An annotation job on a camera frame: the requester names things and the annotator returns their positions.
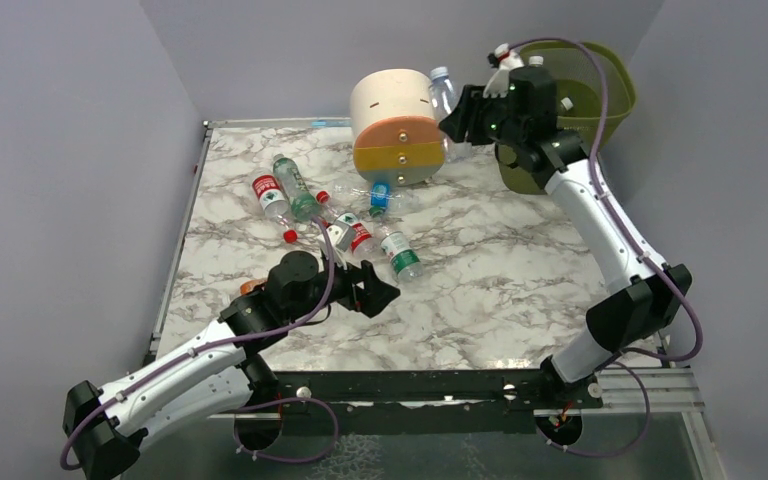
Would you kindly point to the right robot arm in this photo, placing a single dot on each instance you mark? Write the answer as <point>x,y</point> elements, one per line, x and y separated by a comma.
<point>644,290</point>

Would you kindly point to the red label Nongfu bottle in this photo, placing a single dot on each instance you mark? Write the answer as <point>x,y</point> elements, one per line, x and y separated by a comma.
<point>356,238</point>

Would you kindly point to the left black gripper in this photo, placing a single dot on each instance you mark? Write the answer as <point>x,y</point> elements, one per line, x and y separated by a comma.
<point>360,291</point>

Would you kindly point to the green plastic waste bin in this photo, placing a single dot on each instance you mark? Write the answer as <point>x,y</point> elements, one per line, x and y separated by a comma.
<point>577,78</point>

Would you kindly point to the blue label clear bottle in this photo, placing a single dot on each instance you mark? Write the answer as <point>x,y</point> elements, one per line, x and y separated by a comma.
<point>378,194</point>

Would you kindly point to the small red label bottle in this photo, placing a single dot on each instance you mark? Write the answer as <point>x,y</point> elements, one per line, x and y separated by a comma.
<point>274,204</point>

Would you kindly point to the dark green label bottle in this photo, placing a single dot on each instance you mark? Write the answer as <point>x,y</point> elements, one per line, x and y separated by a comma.
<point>536,61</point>

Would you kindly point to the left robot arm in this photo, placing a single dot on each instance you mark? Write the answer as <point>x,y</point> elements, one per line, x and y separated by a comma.
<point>109,426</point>

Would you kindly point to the clear blue tinted bottle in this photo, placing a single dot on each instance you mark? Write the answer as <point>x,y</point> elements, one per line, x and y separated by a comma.
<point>444,98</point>

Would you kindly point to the cream round drawer cabinet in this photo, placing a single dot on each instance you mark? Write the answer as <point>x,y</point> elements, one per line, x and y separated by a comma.
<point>396,139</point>

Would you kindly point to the green tea bottle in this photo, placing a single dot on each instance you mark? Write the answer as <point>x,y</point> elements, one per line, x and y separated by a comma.
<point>303,205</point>

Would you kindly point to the white label bottle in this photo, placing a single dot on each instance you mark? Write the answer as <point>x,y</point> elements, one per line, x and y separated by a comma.
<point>565,105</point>

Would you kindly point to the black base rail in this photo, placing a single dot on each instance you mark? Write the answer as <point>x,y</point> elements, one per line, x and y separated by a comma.
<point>509,401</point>

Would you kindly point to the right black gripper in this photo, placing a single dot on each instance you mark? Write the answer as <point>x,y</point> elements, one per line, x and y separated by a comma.
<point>476,114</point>

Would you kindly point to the orange label bottle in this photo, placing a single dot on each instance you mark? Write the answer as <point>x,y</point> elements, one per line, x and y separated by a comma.
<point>250,285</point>

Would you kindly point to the green label Nongfu bottle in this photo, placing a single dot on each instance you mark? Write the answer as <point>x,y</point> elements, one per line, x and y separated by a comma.
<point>394,244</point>

